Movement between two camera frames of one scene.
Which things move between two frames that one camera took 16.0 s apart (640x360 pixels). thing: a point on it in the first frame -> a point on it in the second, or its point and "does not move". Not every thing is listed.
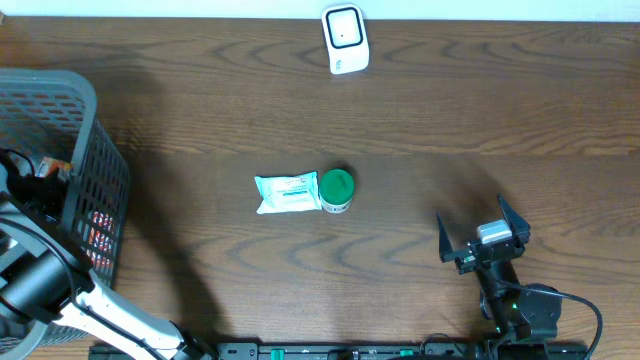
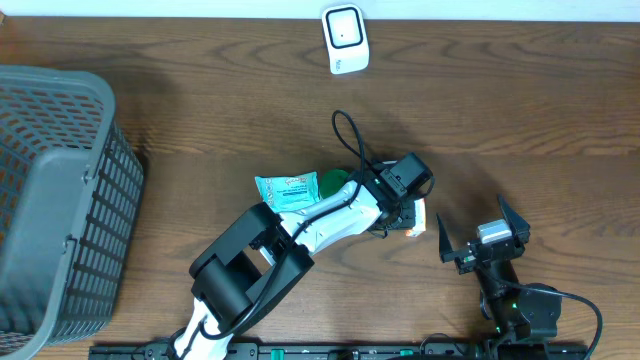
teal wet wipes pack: [289, 193] does not move
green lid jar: [336, 190] does not move
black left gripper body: [49, 203] -> [404, 215]
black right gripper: [447, 254] does not move
